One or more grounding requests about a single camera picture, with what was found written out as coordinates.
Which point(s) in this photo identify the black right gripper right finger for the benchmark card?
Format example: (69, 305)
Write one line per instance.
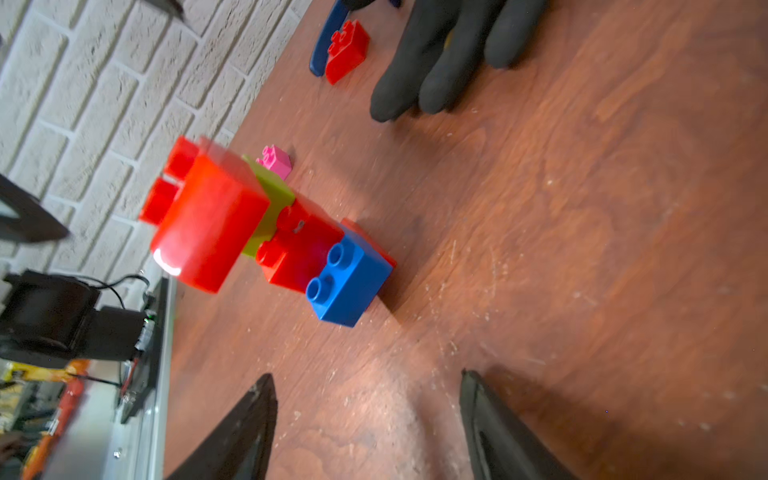
(500, 445)

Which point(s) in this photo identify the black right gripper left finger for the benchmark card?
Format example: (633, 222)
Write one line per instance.
(240, 446)

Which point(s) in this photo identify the blue lego brick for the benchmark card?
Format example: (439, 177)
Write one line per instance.
(350, 280)

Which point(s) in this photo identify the green lego brick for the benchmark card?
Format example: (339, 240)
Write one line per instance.
(280, 196)

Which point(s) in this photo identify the pink lego brick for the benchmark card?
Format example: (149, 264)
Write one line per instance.
(276, 161)

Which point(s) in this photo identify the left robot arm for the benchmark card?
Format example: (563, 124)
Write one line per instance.
(48, 321)

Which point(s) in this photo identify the black work glove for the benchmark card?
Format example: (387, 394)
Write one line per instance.
(443, 44)

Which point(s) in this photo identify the aluminium rail frame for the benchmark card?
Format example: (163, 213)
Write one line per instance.
(114, 437)

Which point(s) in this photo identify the blue handled pliers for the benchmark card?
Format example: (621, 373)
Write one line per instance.
(334, 22)

